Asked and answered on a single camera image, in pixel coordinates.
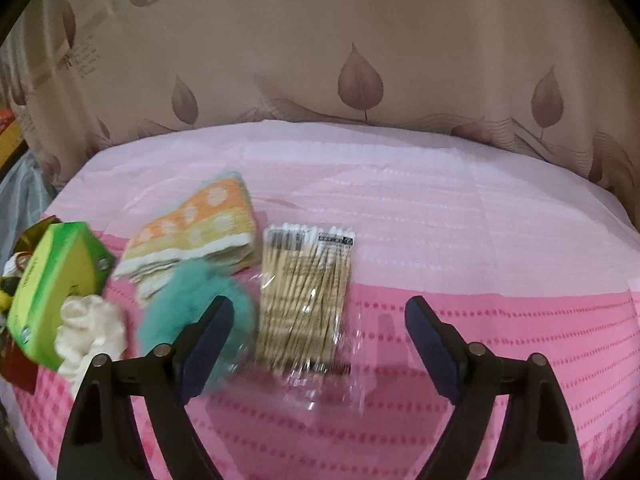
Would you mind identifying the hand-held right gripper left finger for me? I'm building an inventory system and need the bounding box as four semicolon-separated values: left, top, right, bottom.
56;295;236;480

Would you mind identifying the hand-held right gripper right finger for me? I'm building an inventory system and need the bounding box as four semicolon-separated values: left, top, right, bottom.
404;295;585;480

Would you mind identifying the cotton swab packet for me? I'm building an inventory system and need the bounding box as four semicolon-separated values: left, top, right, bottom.
252;221;371;416

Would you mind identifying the teal fluffy pompom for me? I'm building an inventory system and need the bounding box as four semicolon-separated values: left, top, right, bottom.
137;260;256;393

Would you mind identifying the pink checkered blanket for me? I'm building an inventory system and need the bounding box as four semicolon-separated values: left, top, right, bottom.
10;215;640;480

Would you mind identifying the cream scrunchie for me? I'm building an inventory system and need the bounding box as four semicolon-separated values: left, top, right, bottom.
52;294;126;376

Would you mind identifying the orange patterned towel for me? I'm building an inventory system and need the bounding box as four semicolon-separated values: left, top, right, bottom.
112;170;261;308

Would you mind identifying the pale pink striped sheet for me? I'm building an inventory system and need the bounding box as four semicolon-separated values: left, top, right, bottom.
42;120;631;306

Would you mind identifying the green tissue box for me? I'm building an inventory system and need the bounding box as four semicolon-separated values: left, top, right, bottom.
6;221;117;372

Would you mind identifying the dark red packet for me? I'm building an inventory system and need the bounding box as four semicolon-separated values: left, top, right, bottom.
0;340;38;393

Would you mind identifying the grey plastic bag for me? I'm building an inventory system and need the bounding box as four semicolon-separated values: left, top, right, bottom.
0;152;56;261

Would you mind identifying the orange box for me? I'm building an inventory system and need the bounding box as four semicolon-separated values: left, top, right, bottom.
0;107;23;166

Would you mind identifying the beige leaf print curtain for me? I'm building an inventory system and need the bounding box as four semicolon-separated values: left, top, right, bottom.
0;0;640;226

